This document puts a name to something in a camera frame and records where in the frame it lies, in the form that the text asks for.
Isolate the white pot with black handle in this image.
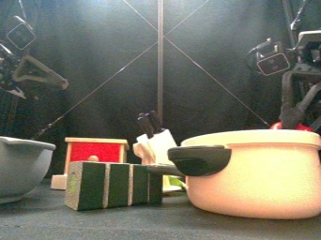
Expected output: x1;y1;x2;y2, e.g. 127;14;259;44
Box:
167;128;321;220

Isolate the black toy knife handle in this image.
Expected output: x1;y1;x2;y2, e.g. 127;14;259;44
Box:
136;116;151;139
149;110;165;133
143;112;157;136

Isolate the black backdrop cloth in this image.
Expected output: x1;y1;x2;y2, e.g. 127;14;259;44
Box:
0;0;321;179

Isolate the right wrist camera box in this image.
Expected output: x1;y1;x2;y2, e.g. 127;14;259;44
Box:
254;40;292;78

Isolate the red wooden box with knob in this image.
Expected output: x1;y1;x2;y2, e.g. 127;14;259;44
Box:
62;137;131;176

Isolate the white toy knife block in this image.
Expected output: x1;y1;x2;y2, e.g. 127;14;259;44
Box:
131;128;179;167

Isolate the thin diagonal brace wire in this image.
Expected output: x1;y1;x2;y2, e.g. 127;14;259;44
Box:
121;0;271;128
30;0;211;141

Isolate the grey vertical frame pole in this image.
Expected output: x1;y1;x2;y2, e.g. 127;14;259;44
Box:
156;0;165;127

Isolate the small light wooden block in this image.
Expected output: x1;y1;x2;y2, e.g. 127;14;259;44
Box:
49;173;69;191

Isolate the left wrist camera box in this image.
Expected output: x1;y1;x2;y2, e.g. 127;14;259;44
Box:
5;15;37;51

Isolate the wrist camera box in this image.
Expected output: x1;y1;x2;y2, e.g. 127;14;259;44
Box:
254;40;292;78
5;15;37;51

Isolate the grey plastic bowl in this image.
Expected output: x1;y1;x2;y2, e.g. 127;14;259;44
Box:
0;136;57;205

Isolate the grey utensil handle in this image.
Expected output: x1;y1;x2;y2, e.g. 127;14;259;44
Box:
145;164;185;177

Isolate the red toy apple half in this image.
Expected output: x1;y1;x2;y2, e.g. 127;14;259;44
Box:
268;121;314;132

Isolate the small green toy leaf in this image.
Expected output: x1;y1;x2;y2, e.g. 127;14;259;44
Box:
168;175;188;189

